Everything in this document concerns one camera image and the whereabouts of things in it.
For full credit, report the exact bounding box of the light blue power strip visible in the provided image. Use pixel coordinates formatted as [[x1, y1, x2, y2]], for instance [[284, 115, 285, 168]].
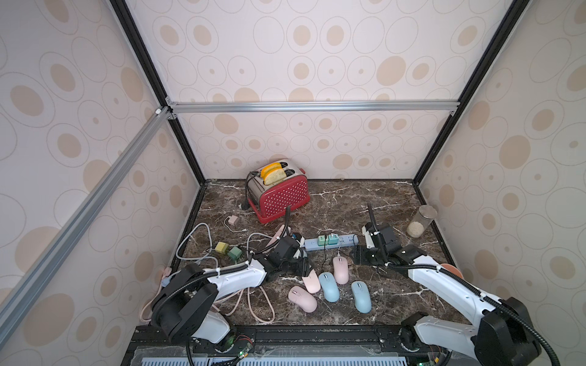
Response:
[[304, 233, 360, 252]]

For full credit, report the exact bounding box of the pink mouse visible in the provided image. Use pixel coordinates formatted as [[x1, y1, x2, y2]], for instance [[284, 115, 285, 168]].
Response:
[[302, 269, 321, 294], [333, 256, 349, 285], [288, 286, 317, 314]]

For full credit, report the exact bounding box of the green charger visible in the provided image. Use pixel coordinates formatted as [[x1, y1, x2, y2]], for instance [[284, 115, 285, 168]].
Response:
[[317, 235, 328, 246], [227, 246, 243, 262]]

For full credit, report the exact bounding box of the white usb cable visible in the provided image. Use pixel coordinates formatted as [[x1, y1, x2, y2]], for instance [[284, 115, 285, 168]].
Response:
[[223, 216, 248, 234]]

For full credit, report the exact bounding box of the yellow charger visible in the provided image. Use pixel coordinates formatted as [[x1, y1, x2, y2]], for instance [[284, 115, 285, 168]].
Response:
[[215, 241, 230, 255]]

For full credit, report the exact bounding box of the pink power strip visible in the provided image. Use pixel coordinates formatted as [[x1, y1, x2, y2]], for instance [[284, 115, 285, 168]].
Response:
[[264, 224, 289, 253]]

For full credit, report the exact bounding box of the teal charger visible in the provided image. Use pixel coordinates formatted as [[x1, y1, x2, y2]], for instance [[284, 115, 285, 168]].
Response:
[[327, 233, 339, 246]]

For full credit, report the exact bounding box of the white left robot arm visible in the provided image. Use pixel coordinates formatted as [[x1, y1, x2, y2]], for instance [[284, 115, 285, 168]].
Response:
[[150, 233, 311, 348]]

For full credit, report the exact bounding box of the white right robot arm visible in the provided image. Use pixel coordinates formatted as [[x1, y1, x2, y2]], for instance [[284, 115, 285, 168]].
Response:
[[355, 221, 560, 365]]

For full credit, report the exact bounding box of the blue mouse far right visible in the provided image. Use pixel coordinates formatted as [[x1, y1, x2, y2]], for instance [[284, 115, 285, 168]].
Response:
[[351, 281, 372, 314]]

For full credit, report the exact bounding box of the blue mouse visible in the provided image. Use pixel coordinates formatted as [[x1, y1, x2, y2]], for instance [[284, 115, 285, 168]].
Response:
[[351, 281, 372, 314], [318, 272, 340, 303]]

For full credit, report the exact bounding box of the blue mouse middle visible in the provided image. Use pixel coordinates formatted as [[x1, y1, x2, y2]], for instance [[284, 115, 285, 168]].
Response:
[[318, 272, 340, 303]]

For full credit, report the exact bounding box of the glass jar with powder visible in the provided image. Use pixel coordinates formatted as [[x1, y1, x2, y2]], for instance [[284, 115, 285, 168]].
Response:
[[406, 205, 437, 238]]

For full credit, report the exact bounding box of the red polka dot toaster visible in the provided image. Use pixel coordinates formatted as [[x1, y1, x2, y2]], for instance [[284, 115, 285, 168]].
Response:
[[245, 159, 310, 224]]

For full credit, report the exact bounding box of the orange ceramic mug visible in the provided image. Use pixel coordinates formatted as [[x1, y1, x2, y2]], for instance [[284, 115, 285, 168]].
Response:
[[441, 263, 464, 279]]

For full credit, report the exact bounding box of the yellow toast slice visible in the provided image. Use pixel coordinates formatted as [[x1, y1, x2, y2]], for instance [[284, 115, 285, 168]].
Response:
[[260, 162, 287, 185]]

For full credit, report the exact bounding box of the pink power cable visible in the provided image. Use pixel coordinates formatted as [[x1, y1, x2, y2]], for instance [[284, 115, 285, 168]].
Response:
[[139, 267, 276, 325]]

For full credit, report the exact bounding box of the light blue power cable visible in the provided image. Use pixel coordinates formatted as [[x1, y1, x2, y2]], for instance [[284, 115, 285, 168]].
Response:
[[159, 223, 276, 287]]

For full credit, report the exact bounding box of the black front rail base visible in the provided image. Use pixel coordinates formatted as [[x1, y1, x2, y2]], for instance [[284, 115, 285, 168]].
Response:
[[122, 325, 477, 365]]

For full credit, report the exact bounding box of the silver back frame bar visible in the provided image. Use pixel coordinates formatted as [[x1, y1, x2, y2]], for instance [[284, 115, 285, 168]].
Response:
[[171, 100, 460, 114]]

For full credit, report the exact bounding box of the silver frame bar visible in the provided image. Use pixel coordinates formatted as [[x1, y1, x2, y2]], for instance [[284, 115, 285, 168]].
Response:
[[171, 100, 460, 114], [0, 107, 170, 344]]

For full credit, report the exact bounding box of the black right frame post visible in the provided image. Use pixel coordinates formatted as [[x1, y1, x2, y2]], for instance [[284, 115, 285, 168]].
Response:
[[413, 0, 530, 187]]

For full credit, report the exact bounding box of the silver left frame bar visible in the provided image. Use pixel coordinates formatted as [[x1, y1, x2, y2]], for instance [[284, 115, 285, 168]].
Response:
[[0, 107, 170, 344]]

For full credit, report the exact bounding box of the black corner frame post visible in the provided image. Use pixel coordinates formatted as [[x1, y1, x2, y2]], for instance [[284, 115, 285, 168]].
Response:
[[108, 0, 206, 185]]

